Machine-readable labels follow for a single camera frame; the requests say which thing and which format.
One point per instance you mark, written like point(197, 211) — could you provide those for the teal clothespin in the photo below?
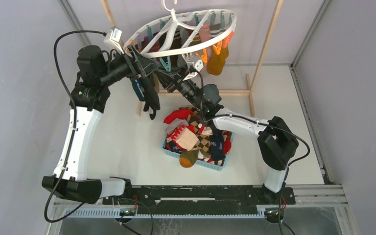
point(166, 63)
point(149, 33)

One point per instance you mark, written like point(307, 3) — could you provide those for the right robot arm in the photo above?
point(277, 143)

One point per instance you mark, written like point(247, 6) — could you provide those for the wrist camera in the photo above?
point(194, 64)
point(112, 39)

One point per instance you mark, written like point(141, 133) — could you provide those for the brown argyle sock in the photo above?
point(202, 133)

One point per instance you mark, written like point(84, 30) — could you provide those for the orange clothespin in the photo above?
point(203, 55)
point(226, 40)
point(217, 48)

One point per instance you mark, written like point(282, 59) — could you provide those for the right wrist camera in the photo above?
point(194, 64)

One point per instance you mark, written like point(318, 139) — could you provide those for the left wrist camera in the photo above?
point(112, 39)

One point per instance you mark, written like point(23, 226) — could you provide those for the navy sock with lettering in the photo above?
point(174, 147)

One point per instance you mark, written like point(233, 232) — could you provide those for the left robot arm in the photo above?
point(88, 100)

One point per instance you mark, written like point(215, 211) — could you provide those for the mustard yellow sock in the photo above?
point(217, 62)

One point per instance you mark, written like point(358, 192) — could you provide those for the light blue plastic basket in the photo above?
point(204, 159)

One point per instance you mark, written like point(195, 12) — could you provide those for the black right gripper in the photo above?
point(172, 78)

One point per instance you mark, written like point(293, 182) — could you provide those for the brown white-striped sock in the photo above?
point(176, 44)

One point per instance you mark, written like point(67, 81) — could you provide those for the wooden rack frame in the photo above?
point(255, 22)

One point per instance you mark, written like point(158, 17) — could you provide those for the olive orange-toe sock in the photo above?
point(188, 159)

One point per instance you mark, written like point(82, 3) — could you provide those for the red and cream Christmas sock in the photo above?
point(184, 137)

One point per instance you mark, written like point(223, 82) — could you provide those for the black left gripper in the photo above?
point(139, 65)

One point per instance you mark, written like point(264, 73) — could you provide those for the white round clip hanger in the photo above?
point(194, 28)

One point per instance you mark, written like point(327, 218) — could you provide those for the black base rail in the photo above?
point(157, 196)

